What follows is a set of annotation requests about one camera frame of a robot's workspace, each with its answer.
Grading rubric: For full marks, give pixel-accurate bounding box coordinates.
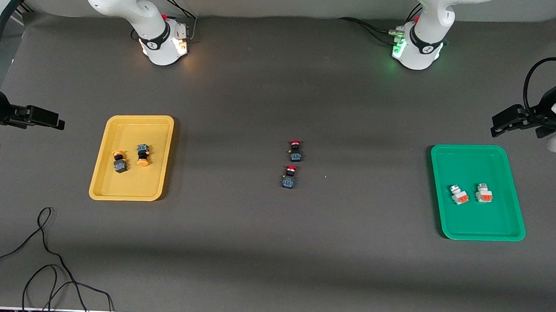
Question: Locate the dark grey table mat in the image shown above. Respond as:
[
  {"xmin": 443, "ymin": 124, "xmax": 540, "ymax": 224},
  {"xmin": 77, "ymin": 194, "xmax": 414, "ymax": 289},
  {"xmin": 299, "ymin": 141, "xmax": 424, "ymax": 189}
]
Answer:
[{"xmin": 0, "ymin": 0, "xmax": 556, "ymax": 312}]

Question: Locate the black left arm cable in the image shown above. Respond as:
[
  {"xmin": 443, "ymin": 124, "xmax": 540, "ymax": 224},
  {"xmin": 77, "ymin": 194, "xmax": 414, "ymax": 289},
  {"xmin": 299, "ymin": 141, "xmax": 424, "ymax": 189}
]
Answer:
[{"xmin": 523, "ymin": 56, "xmax": 556, "ymax": 112}]

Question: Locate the thin black loose cable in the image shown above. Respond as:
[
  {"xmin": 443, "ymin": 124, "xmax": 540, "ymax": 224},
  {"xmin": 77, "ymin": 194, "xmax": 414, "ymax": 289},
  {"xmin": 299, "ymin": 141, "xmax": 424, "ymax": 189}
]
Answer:
[{"xmin": 0, "ymin": 205, "xmax": 119, "ymax": 312}]

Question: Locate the black base power cable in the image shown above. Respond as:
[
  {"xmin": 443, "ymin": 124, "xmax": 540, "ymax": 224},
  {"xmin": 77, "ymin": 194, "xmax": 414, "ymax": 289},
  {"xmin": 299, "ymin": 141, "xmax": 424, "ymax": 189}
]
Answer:
[
  {"xmin": 150, "ymin": 0, "xmax": 199, "ymax": 41},
  {"xmin": 337, "ymin": 15, "xmax": 404, "ymax": 45}
]

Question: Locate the yellow plastic tray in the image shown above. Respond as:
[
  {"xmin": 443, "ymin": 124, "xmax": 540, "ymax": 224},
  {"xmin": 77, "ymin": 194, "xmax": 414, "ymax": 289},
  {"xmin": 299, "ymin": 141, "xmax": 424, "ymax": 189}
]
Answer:
[{"xmin": 89, "ymin": 113, "xmax": 174, "ymax": 204}]

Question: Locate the white and orange button switch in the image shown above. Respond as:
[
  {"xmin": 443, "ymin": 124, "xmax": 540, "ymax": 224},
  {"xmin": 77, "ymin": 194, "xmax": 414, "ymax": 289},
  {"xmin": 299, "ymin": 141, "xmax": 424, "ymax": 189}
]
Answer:
[
  {"xmin": 448, "ymin": 184, "xmax": 470, "ymax": 206},
  {"xmin": 475, "ymin": 183, "xmax": 494, "ymax": 204}
]

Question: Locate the yellow push button switch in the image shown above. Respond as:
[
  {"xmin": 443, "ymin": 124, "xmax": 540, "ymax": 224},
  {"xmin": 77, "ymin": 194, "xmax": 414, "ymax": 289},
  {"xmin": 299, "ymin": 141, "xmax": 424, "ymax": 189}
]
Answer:
[
  {"xmin": 135, "ymin": 143, "xmax": 151, "ymax": 168},
  {"xmin": 111, "ymin": 150, "xmax": 129, "ymax": 174}
]

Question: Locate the green plastic tray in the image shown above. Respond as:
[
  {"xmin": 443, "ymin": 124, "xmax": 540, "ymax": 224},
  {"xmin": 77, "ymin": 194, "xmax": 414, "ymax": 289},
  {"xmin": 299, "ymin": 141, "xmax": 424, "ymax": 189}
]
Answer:
[{"xmin": 427, "ymin": 142, "xmax": 530, "ymax": 243}]

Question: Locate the red push button switch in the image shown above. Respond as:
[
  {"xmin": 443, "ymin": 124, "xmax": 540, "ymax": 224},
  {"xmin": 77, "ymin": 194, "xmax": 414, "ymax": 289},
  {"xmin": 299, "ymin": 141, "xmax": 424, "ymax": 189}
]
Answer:
[
  {"xmin": 288, "ymin": 139, "xmax": 304, "ymax": 163},
  {"xmin": 281, "ymin": 165, "xmax": 299, "ymax": 190}
]

